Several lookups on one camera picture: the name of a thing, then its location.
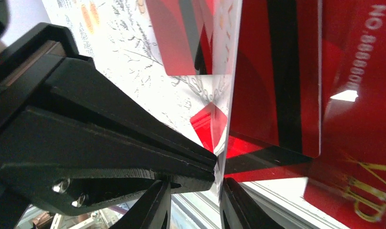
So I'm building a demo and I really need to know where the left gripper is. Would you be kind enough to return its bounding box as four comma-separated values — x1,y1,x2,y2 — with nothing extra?
0,23,217,229

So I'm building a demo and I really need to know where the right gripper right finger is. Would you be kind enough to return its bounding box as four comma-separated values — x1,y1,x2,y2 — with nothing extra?
220,177,283,229

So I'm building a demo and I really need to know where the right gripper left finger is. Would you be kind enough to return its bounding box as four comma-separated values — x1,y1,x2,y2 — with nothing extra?
111,181,171,229

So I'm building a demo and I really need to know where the white floral card front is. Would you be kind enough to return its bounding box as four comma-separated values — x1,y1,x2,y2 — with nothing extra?
211,0,243,203

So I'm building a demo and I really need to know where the red card gold ribbon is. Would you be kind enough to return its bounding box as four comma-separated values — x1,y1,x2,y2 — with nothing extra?
304,0,386,229

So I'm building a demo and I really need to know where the red card black stripe left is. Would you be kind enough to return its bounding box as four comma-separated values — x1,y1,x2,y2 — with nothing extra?
145,0,214,76

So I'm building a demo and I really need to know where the aluminium rail frame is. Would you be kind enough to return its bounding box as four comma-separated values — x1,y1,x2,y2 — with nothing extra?
170,177,346,229

